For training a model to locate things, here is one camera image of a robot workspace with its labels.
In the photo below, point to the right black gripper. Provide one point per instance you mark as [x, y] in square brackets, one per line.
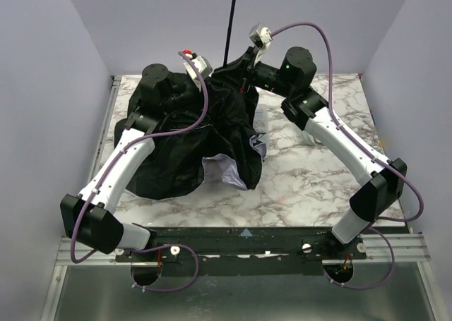
[249, 63]

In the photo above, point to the purple umbrella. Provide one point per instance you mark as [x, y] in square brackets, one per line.
[192, 130]

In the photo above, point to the mint green umbrella case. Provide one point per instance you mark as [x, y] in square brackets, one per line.
[309, 139]

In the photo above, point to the clear plastic screw box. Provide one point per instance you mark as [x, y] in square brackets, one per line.
[260, 123]

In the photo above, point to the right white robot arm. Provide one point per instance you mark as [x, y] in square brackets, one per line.
[380, 178]

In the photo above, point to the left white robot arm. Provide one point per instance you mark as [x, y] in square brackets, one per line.
[88, 217]

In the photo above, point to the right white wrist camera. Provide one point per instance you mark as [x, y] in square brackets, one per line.
[261, 37]

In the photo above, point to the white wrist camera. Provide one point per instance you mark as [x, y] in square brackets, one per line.
[201, 64]
[261, 37]

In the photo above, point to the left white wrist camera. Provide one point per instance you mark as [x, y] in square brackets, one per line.
[201, 64]

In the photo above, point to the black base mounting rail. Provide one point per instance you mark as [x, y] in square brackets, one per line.
[242, 251]

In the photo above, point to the aluminium extrusion frame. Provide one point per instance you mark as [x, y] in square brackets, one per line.
[372, 248]

